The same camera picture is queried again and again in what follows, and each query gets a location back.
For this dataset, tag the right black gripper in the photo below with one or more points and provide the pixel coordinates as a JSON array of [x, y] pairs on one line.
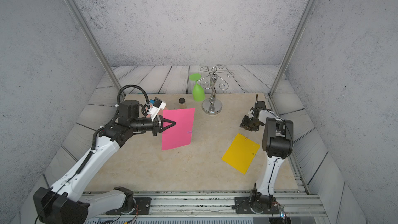
[[245, 124]]

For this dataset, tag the yellow paper sheet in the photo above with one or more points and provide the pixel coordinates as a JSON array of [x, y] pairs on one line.
[[241, 153]]

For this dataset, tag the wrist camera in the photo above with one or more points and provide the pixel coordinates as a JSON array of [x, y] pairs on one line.
[[155, 106], [260, 105]]

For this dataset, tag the green plastic wine glass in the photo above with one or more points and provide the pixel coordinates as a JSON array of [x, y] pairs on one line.
[[197, 91]]

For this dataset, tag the magenta paper sheet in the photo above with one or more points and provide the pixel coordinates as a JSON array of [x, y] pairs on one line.
[[181, 133]]

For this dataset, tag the silver metal hanger stand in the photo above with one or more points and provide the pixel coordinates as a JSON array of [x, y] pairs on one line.
[[212, 105]]

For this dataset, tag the left aluminium frame post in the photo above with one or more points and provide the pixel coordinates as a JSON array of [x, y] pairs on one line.
[[76, 12]]

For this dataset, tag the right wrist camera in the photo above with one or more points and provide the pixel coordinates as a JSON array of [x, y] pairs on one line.
[[260, 105]]

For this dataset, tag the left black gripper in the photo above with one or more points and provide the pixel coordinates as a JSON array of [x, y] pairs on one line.
[[156, 126]]

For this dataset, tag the aluminium front rail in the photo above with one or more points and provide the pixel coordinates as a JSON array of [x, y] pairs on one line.
[[200, 204]]

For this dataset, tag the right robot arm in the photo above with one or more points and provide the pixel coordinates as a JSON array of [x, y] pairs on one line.
[[277, 142]]

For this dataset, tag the wooden block with black cap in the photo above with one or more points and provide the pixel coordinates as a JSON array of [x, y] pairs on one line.
[[182, 103]]

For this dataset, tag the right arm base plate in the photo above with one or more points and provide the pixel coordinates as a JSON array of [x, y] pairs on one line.
[[243, 206]]

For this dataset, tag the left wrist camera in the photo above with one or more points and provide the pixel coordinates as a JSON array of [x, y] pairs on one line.
[[155, 106]]

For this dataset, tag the aluminium frame post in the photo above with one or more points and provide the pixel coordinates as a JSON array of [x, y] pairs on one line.
[[76, 12], [308, 9]]

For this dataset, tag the right aluminium frame post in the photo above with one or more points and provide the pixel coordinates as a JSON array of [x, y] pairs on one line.
[[308, 9]]

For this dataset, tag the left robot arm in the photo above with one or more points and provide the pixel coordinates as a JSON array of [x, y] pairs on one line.
[[63, 202]]

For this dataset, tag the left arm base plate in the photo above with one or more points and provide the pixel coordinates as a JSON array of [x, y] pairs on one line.
[[140, 206]]

